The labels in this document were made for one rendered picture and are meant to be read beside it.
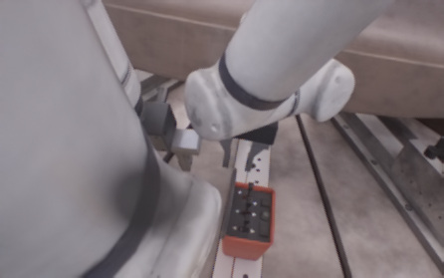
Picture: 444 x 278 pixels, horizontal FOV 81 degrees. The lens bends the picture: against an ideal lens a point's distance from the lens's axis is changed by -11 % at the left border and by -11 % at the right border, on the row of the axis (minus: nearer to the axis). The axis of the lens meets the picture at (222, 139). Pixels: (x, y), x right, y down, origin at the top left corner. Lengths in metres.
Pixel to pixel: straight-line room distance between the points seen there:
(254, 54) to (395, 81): 1.07
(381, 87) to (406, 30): 0.26
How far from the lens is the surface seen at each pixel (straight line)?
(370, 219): 1.68
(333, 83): 0.40
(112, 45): 0.28
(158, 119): 0.37
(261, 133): 0.59
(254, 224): 0.82
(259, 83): 0.27
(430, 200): 1.64
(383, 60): 1.21
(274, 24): 0.24
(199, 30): 1.11
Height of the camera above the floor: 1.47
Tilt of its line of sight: 40 degrees down
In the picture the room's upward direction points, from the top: 9 degrees clockwise
